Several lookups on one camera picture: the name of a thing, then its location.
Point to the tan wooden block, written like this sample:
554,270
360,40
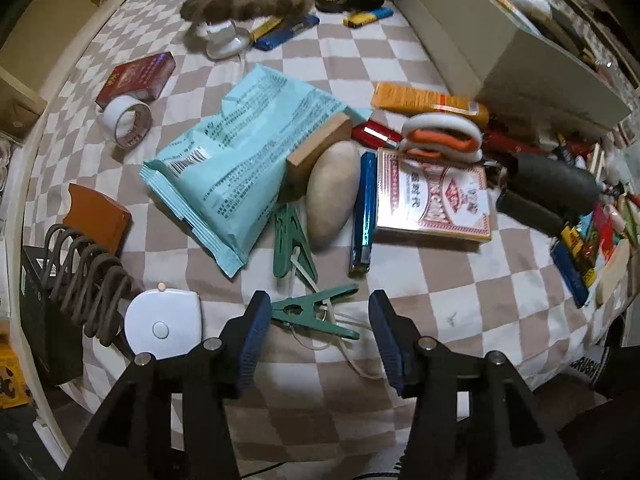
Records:
315,147

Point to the green clothespin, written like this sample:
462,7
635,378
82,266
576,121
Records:
290,245
305,310

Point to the yellow pen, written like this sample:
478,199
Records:
265,27

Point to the brown fur piece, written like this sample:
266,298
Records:
245,5

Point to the beige oval stone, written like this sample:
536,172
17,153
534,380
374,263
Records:
332,195

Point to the red utility knife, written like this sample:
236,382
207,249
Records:
375,134

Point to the orange packet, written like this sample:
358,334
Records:
425,102

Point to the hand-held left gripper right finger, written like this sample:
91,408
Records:
389,345

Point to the brown leather holder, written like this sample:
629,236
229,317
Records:
97,220

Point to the dark cloth with white print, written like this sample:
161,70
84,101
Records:
612,360

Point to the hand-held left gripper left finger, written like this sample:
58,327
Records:
252,342

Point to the checkered tablecloth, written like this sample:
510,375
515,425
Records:
440,300

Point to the dark red card box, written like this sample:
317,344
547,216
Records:
137,77

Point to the black electrical tape roll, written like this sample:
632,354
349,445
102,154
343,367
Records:
334,1

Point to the coiled metal spring stand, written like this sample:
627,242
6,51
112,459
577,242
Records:
100,290

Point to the small black cylinder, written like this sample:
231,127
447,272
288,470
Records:
527,212

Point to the blue metallic bar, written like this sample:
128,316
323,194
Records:
364,210

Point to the cream oval object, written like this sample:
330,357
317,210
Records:
612,272

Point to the yellow box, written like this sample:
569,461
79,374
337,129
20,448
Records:
11,377

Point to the beige storage box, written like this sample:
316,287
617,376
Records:
500,55

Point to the red playing card box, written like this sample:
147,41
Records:
432,200

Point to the large black cylinder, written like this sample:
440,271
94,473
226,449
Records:
550,182

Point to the white and orange scissors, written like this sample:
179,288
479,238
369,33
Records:
442,135

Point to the white tape roll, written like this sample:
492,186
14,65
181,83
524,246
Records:
125,122

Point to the yellow and blue lighter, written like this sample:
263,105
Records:
367,17

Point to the light blue snack packet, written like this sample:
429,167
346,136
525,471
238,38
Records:
235,160

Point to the white square tape measure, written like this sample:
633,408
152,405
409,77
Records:
162,325

